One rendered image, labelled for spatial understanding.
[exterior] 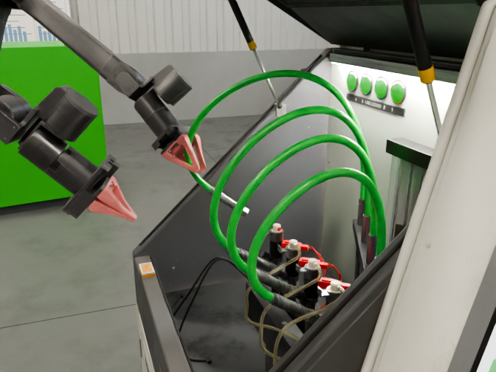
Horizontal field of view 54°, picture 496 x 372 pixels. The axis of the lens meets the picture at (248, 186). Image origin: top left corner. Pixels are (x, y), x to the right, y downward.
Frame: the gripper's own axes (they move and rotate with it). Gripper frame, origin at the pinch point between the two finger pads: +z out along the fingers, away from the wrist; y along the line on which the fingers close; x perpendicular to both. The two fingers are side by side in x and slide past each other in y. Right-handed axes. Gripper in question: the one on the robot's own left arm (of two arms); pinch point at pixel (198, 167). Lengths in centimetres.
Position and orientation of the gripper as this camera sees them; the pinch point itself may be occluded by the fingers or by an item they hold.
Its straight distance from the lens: 103.8
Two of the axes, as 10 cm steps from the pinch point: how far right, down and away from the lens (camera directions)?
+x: -6.9, 6.5, 3.3
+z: 6.2, 7.6, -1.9
